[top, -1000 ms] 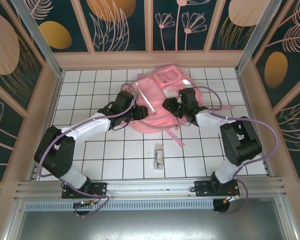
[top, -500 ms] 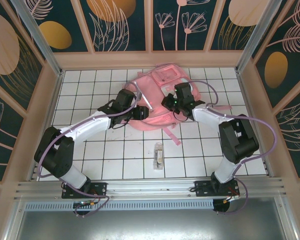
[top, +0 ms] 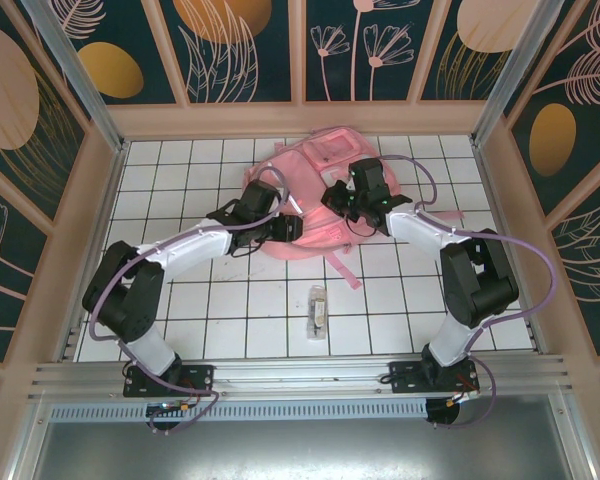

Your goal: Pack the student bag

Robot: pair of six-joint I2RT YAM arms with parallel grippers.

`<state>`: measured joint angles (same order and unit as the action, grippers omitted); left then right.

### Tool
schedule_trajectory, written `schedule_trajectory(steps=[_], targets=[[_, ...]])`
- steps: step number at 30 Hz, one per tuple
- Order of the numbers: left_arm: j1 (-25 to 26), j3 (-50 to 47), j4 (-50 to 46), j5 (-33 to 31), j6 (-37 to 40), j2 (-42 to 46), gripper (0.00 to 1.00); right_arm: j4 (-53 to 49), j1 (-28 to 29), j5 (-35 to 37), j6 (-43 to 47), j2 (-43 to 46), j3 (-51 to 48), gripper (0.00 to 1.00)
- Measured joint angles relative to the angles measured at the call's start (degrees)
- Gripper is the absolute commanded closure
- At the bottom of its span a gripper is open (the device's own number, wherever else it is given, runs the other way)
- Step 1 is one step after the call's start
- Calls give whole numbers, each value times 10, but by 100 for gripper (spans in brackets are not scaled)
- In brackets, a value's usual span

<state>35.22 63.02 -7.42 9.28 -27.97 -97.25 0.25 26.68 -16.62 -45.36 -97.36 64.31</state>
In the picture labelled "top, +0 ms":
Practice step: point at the pink backpack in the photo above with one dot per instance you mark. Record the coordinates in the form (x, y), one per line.
(310, 170)

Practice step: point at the small clear stationery packet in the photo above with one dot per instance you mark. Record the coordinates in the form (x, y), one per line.
(317, 312)

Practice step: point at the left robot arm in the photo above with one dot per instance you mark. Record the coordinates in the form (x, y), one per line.
(190, 245)

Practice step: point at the small connector board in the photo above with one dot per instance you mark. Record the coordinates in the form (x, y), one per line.
(170, 407)
(462, 398)

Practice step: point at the grey metal sheet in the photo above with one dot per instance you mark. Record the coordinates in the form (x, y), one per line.
(300, 450)

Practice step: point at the aluminium mounting rail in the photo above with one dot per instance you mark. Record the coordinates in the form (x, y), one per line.
(300, 372)

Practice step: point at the aluminium corner post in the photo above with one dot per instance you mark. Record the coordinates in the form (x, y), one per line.
(516, 75)
(86, 85)

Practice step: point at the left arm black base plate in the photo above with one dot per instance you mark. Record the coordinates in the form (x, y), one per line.
(200, 375)

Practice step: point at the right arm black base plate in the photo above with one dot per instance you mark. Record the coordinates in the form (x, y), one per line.
(405, 377)

